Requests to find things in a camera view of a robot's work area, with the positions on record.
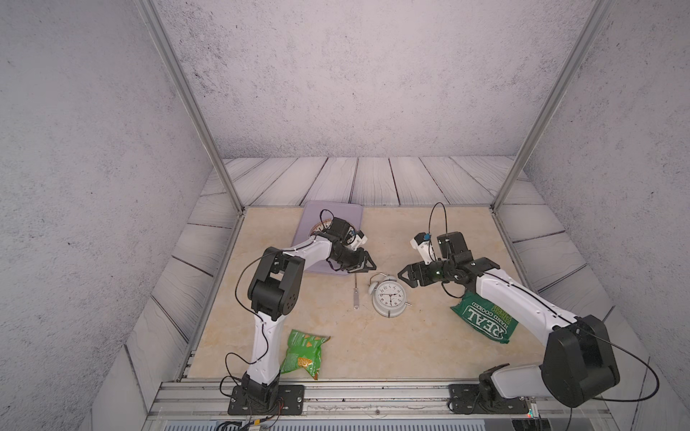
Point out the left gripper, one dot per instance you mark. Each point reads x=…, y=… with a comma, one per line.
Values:
x=360, y=255

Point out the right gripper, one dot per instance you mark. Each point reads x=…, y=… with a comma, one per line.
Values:
x=411, y=281

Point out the white alarm clock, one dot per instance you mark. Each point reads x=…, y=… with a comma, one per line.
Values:
x=388, y=295

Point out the clear handled screwdriver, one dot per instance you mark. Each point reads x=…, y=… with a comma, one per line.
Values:
x=356, y=302

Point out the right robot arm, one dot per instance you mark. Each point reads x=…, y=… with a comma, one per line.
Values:
x=579, y=362

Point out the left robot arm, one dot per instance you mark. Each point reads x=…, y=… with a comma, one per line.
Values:
x=274, y=290

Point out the patterned bowl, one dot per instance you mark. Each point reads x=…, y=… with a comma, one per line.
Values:
x=319, y=228

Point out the lavender tray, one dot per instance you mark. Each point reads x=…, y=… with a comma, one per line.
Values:
x=317, y=213

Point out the dark green chips bag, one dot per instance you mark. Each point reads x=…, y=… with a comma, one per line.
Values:
x=486, y=318

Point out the light green snack bag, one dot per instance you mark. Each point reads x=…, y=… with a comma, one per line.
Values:
x=304, y=352

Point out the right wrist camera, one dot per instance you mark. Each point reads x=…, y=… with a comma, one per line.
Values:
x=422, y=243

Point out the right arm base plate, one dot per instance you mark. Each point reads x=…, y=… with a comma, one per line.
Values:
x=471, y=399

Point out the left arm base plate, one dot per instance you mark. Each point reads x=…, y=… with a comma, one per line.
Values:
x=283, y=399

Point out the right metal frame post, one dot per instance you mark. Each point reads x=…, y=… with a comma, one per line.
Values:
x=592, y=26

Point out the metal frame post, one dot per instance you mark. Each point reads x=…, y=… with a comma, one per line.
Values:
x=156, y=28
x=592, y=26

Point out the aluminium front rail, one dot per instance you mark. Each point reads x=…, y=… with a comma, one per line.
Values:
x=197, y=404

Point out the left metal frame post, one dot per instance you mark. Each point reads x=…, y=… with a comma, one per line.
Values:
x=156, y=28

